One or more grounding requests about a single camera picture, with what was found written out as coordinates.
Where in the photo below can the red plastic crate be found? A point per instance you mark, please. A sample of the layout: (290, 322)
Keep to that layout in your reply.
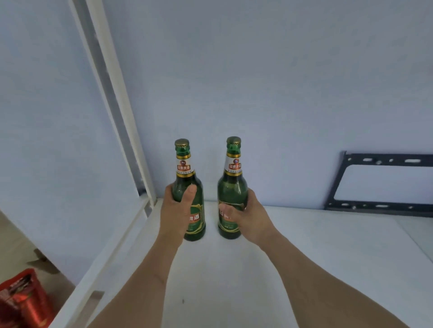
(23, 300)

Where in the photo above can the person's left forearm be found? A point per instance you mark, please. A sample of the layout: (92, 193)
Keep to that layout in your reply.
(142, 287)

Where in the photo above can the person's right forearm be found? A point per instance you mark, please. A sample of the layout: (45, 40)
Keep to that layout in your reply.
(321, 290)

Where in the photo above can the black metal wall bracket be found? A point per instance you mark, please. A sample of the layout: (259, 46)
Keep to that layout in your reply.
(389, 159)

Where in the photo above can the person's left hand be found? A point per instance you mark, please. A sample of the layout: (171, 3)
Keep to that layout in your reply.
(174, 219)

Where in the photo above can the person's right hand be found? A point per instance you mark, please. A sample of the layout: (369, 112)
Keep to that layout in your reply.
(253, 226)

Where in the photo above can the white metal shelf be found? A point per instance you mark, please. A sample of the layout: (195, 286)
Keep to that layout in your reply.
(236, 270)

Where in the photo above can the green glass beer bottle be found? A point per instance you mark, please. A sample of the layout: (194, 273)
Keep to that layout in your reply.
(233, 182)
(184, 169)

